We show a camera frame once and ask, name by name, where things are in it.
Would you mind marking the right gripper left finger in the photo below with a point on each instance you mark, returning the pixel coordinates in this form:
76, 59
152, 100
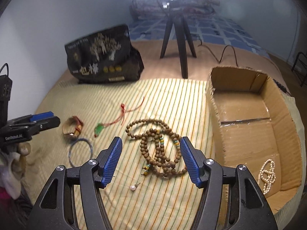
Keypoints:
55, 206

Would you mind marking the black metal stool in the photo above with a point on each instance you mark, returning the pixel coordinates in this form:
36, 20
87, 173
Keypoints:
299, 67

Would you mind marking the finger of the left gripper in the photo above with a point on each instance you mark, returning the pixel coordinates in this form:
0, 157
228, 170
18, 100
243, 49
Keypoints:
36, 126
41, 116

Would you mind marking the brown strap wristwatch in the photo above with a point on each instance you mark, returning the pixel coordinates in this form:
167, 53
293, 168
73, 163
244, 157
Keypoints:
72, 127

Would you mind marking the blue patterned bedsheet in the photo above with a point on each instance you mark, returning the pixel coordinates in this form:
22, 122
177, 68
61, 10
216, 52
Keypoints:
214, 30

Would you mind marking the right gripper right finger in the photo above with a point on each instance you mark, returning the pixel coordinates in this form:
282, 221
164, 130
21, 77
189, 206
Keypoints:
247, 207

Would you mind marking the folded floral quilt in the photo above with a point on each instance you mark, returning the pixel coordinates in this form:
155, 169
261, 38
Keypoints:
156, 9

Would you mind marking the black snack bag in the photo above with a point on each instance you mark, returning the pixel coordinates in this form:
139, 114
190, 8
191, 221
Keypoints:
104, 57

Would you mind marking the tan bed blanket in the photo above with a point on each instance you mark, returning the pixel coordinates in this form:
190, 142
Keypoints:
208, 56

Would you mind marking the cardboard box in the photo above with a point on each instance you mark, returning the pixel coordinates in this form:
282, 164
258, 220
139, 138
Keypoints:
252, 122

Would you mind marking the black tripod stand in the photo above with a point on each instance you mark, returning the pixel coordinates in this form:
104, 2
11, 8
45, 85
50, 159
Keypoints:
177, 20

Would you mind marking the pearl earring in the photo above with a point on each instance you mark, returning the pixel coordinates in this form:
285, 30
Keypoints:
134, 187

